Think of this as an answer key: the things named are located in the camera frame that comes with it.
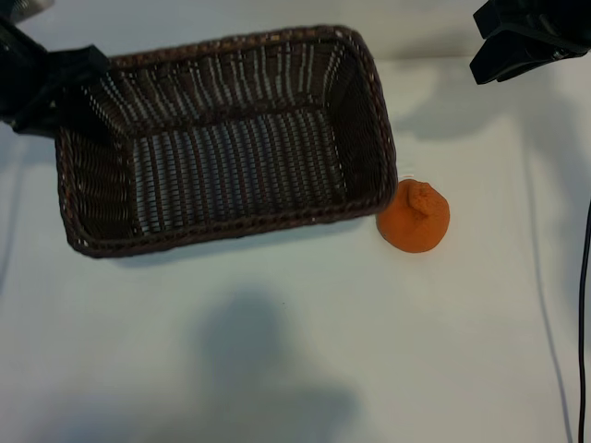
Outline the orange fruit with knob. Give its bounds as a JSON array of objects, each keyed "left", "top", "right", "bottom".
[{"left": 376, "top": 178, "right": 452, "bottom": 254}]

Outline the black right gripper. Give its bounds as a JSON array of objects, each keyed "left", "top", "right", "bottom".
[{"left": 469, "top": 0, "right": 591, "bottom": 85}]

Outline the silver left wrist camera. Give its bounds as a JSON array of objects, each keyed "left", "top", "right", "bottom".
[{"left": 0, "top": 0, "right": 55, "bottom": 23}]

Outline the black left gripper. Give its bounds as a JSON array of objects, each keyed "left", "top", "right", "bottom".
[{"left": 0, "top": 18, "right": 112, "bottom": 138}]

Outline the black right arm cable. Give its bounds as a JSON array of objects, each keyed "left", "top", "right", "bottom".
[{"left": 575, "top": 198, "right": 591, "bottom": 443}]

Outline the dark brown wicker basket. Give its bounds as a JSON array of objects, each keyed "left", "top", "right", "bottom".
[{"left": 54, "top": 25, "right": 399, "bottom": 259}]

